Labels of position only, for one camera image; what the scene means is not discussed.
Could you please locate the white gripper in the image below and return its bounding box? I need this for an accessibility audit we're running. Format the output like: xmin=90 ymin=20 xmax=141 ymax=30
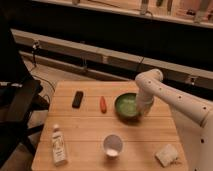
xmin=136 ymin=90 xmax=154 ymax=116

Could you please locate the green ceramic bowl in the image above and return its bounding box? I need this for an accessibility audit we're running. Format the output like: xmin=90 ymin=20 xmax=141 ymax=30
xmin=114 ymin=93 xmax=140 ymax=119

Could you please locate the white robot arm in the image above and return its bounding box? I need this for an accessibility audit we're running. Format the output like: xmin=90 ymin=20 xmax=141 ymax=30
xmin=135 ymin=69 xmax=213 ymax=171

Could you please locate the orange carrot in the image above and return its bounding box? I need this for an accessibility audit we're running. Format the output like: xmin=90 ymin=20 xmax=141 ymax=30
xmin=100 ymin=96 xmax=107 ymax=113

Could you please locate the beige sponge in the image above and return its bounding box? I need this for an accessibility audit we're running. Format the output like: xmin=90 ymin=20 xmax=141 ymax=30
xmin=155 ymin=144 xmax=179 ymax=167

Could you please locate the black remote control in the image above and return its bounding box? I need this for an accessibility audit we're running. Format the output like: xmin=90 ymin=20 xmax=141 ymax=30
xmin=72 ymin=91 xmax=83 ymax=108

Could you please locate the white plastic bottle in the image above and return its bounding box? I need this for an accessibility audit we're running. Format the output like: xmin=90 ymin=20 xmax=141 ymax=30
xmin=52 ymin=124 xmax=67 ymax=166

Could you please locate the black chair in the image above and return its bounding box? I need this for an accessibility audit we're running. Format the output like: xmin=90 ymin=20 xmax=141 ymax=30
xmin=0 ymin=80 xmax=49 ymax=168

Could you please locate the black floor cable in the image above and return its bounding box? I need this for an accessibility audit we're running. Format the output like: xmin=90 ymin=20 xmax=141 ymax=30
xmin=31 ymin=74 xmax=56 ymax=104

